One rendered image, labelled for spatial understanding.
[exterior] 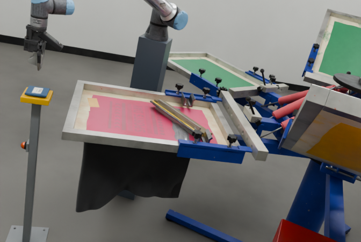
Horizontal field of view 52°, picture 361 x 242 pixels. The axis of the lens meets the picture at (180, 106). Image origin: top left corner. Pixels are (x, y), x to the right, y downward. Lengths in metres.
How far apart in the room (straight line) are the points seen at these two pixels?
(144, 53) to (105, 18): 3.24
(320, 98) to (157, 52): 1.64
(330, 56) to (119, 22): 3.37
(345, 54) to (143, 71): 1.54
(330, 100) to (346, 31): 2.47
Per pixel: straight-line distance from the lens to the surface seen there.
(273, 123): 1.99
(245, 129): 1.81
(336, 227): 1.60
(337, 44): 3.14
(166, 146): 1.60
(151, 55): 2.36
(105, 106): 1.91
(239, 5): 5.78
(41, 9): 1.81
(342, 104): 0.83
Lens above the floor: 1.76
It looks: 23 degrees down
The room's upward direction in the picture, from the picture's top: 14 degrees clockwise
